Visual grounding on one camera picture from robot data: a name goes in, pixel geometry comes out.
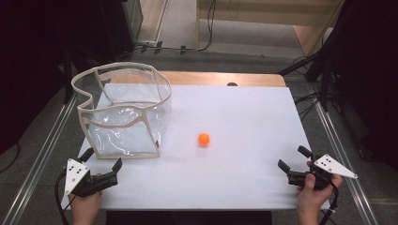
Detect wooden table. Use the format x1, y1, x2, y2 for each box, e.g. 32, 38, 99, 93
158, 70, 287, 88

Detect right hand-held gripper cable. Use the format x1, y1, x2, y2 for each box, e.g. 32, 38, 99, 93
318, 181, 341, 225

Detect person's right hand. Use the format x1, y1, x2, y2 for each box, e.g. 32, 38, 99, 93
296, 173, 344, 216

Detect light wooden furniture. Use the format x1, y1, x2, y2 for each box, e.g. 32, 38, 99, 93
196, 0, 345, 57

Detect person's left hand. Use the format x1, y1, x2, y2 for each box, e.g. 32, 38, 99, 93
68, 190, 103, 218

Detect black curtain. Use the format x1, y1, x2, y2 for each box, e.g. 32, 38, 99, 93
0, 0, 139, 156
322, 0, 398, 172

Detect black hanging cable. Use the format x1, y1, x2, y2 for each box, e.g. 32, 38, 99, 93
196, 0, 218, 53

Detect clear plastic bag beige trim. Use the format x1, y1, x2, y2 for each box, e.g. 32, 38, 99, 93
70, 61, 173, 160

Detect hand-held gripper cable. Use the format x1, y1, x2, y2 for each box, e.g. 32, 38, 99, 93
318, 181, 341, 225
54, 169, 71, 225

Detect black floor cables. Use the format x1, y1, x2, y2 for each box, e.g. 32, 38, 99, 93
293, 90, 325, 123

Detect orange ball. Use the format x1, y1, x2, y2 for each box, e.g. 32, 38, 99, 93
197, 132, 211, 147

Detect black stand leg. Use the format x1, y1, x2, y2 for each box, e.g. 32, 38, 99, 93
277, 52, 327, 77

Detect left hand-held gripper cable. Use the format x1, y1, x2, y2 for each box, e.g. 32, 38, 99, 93
54, 169, 71, 225

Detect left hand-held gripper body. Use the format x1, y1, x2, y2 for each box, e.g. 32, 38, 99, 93
64, 158, 118, 198

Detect aluminium floor rail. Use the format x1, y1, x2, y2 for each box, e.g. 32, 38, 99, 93
2, 93, 78, 225
314, 100, 380, 225

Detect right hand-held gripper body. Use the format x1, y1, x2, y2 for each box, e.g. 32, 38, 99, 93
286, 154, 359, 191

